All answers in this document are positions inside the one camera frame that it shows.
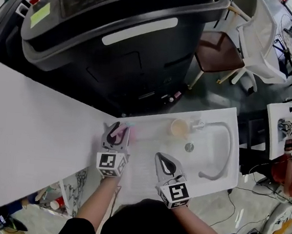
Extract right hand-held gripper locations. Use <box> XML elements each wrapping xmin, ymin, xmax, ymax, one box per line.
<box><xmin>150</xmin><ymin>152</ymin><xmax>196</xmax><ymax>212</ymax></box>

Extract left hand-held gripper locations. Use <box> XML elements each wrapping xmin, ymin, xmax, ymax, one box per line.
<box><xmin>94</xmin><ymin>119</ymin><xmax>133</xmax><ymax>180</ymax></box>

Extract pink spray bottle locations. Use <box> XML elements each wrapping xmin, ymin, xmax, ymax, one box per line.
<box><xmin>109</xmin><ymin>119</ymin><xmax>138</xmax><ymax>146</ymax></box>

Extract person's left forearm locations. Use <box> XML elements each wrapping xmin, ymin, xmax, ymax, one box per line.
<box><xmin>69</xmin><ymin>172</ymin><xmax>123</xmax><ymax>234</ymax></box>

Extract person's right forearm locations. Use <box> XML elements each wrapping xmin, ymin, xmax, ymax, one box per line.
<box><xmin>169</xmin><ymin>203</ymin><xmax>224</xmax><ymax>234</ymax></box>

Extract beige cup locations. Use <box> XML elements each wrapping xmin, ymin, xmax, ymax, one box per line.
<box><xmin>169</xmin><ymin>117</ymin><xmax>192</xmax><ymax>141</ymax></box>

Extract white sink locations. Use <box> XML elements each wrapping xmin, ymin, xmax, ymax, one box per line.
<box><xmin>261</xmin><ymin>99</ymin><xmax>292</xmax><ymax>162</ymax></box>
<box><xmin>113</xmin><ymin>96</ymin><xmax>246</xmax><ymax>216</ymax></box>

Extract person's black shirt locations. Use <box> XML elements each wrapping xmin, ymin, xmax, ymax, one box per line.
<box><xmin>61</xmin><ymin>190</ymin><xmax>256</xmax><ymax>234</ymax></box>

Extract white curved faucet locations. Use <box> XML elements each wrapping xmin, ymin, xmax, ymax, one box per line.
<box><xmin>185</xmin><ymin>118</ymin><xmax>238</xmax><ymax>182</ymax></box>

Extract marble pattern stand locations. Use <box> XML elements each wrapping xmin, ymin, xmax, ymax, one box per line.
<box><xmin>58</xmin><ymin>164</ymin><xmax>92</xmax><ymax>220</ymax></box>

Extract white table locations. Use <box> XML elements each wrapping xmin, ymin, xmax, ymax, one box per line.
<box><xmin>0</xmin><ymin>57</ymin><xmax>123</xmax><ymax>227</ymax></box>

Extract red cup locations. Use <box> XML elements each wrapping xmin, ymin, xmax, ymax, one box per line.
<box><xmin>49</xmin><ymin>196</ymin><xmax>67</xmax><ymax>211</ymax></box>

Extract dark grey cabinet machine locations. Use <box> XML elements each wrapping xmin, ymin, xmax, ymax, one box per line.
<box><xmin>13</xmin><ymin>0</ymin><xmax>231</xmax><ymax>123</ymax></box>

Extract brown seat stool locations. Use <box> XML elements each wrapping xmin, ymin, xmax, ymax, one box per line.
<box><xmin>188</xmin><ymin>28</ymin><xmax>249</xmax><ymax>95</ymax></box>

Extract white office chair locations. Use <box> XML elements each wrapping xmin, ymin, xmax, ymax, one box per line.
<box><xmin>221</xmin><ymin>0</ymin><xmax>292</xmax><ymax>96</ymax></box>

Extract black floor cable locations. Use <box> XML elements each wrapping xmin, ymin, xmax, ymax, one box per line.
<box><xmin>209</xmin><ymin>186</ymin><xmax>273</xmax><ymax>233</ymax></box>

